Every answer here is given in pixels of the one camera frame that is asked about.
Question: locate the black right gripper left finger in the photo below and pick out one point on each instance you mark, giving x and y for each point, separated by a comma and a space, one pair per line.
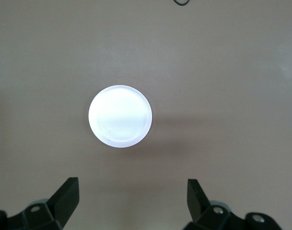
61, 203

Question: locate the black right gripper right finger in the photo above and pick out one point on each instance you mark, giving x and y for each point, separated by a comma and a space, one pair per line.
198, 206

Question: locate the pink round plate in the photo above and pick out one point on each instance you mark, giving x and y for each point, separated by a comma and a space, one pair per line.
119, 117

